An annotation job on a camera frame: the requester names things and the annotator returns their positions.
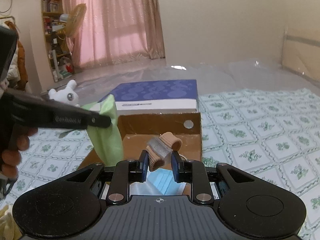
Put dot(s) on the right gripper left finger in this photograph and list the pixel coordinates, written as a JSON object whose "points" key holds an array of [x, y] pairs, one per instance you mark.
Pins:
{"points": [[123, 175]]}

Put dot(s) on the brown cardboard box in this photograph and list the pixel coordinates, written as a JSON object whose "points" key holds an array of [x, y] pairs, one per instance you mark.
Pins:
{"points": [[137, 130]]}

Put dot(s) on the blue and white flat box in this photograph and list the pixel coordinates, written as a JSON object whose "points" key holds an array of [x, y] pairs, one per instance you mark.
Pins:
{"points": [[163, 96]]}

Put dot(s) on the wooden bookshelf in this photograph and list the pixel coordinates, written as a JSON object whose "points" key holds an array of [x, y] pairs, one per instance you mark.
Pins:
{"points": [[59, 56]]}

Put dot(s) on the blue face mask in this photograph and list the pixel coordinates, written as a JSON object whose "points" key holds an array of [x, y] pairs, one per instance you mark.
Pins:
{"points": [[163, 181]]}

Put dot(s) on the left hand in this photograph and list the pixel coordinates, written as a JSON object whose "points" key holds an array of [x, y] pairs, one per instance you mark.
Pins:
{"points": [[14, 138]]}

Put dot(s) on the standing fan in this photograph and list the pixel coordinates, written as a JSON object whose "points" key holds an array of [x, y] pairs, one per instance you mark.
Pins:
{"points": [[70, 24]]}

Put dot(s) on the floral green tablecloth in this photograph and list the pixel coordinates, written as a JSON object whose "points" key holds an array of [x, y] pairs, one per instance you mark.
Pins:
{"points": [[272, 135]]}

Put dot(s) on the white and orange jacket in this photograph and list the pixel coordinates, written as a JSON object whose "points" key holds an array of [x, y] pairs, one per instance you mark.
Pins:
{"points": [[13, 72]]}

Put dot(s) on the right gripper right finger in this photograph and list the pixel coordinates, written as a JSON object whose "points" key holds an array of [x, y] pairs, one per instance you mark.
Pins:
{"points": [[197, 175]]}

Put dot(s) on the pink curtain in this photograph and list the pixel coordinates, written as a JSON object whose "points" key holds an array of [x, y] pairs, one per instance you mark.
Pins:
{"points": [[115, 32]]}

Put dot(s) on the cream fluffy towel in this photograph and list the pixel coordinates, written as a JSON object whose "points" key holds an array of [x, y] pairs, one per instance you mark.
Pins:
{"points": [[8, 227]]}

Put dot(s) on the white plush bunny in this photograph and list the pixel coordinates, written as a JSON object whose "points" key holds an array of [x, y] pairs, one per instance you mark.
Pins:
{"points": [[66, 95]]}

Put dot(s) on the light green microfiber cloth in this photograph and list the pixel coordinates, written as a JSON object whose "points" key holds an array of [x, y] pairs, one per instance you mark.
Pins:
{"points": [[107, 142]]}

